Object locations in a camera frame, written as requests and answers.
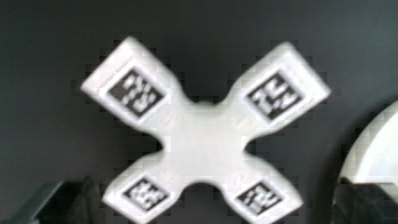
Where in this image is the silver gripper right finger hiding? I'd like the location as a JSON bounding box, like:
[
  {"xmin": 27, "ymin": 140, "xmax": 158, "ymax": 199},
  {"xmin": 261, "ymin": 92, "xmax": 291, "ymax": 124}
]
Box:
[{"xmin": 334, "ymin": 178, "xmax": 398, "ymax": 224}]

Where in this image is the white round table top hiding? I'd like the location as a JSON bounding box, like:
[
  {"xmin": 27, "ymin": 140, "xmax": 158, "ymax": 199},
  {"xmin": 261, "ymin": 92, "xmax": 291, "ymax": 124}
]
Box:
[{"xmin": 341, "ymin": 101, "xmax": 398, "ymax": 185}]

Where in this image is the white cross-shaped table base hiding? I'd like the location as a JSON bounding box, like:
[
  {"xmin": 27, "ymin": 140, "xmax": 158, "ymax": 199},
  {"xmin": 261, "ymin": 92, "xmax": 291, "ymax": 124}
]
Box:
[{"xmin": 82, "ymin": 38, "xmax": 330, "ymax": 224}]

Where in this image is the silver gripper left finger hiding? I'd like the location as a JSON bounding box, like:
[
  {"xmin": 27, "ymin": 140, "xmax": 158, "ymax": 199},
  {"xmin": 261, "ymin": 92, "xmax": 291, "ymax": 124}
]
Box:
[{"xmin": 5, "ymin": 178, "xmax": 105, "ymax": 224}]

